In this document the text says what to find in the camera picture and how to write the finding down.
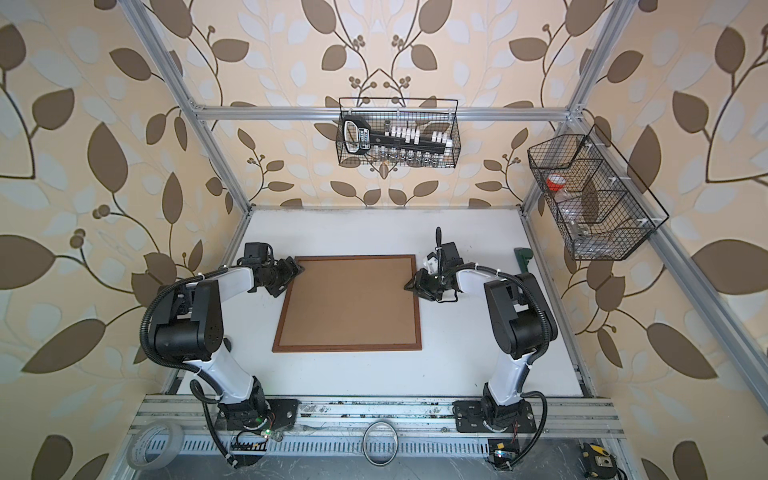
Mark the clear tape roll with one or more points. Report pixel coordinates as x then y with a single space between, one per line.
140 444

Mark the black wire basket right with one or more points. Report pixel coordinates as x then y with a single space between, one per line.
606 211

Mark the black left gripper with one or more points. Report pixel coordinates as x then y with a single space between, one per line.
290 271

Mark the black wire basket back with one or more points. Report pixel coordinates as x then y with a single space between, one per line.
430 114

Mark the aluminium cage frame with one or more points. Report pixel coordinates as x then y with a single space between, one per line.
740 347

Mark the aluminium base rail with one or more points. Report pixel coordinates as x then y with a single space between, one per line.
412 426

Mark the brown wooden picture frame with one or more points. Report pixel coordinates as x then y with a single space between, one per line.
348 348

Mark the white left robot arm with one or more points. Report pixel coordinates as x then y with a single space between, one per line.
183 328

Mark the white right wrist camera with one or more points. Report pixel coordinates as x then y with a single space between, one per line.
431 263

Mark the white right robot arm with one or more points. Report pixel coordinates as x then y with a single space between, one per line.
522 326

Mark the red capped clear container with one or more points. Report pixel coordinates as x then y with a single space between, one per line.
555 183

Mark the black socket set holder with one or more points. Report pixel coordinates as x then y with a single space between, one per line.
364 137

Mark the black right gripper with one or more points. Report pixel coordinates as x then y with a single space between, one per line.
419 287

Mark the yellow black tape measure right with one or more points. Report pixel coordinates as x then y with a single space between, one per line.
597 462

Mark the black wire basket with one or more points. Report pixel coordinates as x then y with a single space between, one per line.
606 211
430 114

